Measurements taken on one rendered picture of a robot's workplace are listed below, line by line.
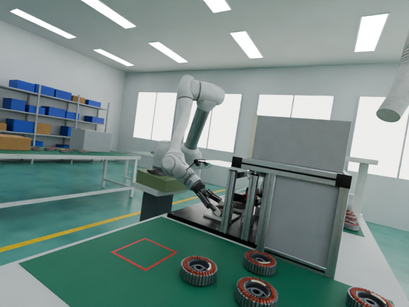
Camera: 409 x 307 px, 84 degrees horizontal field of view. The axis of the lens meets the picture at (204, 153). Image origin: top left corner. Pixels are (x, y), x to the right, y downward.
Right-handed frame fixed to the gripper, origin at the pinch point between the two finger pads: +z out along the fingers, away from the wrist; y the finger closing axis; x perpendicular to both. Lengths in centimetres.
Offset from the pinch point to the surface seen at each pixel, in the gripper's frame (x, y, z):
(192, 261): 3, 53, 11
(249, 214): 16.8, 21.7, 13.2
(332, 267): 25, 25, 45
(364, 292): 28, 34, 53
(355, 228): 31, -49, 62
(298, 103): 132, -474, -89
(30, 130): -291, -202, -517
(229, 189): 18.7, 20.2, -0.4
